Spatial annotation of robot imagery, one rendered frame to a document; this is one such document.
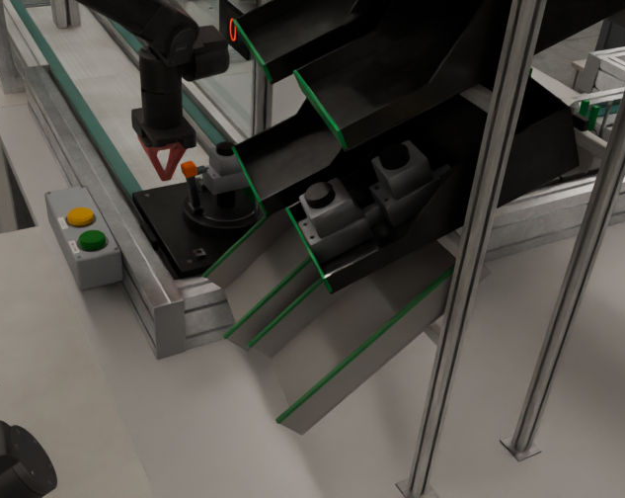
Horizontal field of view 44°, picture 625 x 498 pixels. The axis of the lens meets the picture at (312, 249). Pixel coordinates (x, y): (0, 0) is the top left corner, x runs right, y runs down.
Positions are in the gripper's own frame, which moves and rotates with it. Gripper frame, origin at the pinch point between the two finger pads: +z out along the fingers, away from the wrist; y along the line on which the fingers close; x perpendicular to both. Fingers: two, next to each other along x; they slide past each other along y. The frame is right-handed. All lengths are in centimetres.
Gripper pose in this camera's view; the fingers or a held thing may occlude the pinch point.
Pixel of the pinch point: (165, 175)
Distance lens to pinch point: 120.5
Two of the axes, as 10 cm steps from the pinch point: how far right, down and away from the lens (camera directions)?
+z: -0.7, 8.1, 5.8
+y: -4.7, -5.4, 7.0
